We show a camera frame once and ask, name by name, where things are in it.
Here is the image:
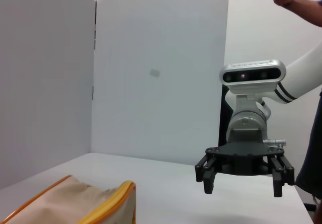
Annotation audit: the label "beige food bag orange trim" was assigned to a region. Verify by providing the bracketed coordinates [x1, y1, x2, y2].
[0, 175, 137, 224]

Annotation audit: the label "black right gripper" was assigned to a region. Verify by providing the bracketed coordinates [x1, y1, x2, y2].
[195, 129, 295, 198]

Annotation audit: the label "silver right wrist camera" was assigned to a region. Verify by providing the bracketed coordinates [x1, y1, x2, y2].
[219, 59, 287, 94]

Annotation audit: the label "person's dark shorts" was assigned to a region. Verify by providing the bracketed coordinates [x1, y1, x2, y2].
[295, 88, 322, 200]

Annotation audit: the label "person's bare forearm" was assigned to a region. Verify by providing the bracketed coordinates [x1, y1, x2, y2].
[289, 0, 322, 29]

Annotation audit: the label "right gripper metal cable plug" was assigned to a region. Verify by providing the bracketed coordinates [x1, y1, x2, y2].
[263, 138, 287, 147]

